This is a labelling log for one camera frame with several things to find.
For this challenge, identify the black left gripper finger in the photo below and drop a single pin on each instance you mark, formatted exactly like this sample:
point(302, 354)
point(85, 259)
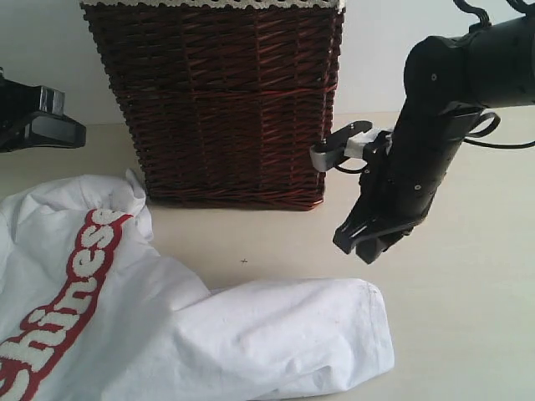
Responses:
point(42, 131)

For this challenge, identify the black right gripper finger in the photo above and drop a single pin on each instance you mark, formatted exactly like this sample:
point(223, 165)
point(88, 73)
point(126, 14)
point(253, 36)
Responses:
point(373, 239)
point(362, 212)

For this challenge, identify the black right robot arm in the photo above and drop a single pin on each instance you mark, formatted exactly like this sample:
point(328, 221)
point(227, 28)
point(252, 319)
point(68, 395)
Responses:
point(452, 86)

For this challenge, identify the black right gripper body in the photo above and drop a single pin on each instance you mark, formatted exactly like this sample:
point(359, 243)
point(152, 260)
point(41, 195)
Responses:
point(406, 167)

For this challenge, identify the dark brown wicker basket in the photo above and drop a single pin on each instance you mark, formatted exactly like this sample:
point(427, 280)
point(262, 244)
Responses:
point(223, 99)

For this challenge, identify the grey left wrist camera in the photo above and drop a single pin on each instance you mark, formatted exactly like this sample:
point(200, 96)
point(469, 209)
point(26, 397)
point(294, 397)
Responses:
point(17, 99)

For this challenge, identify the white t-shirt with red logo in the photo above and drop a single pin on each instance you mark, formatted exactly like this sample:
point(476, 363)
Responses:
point(90, 310)

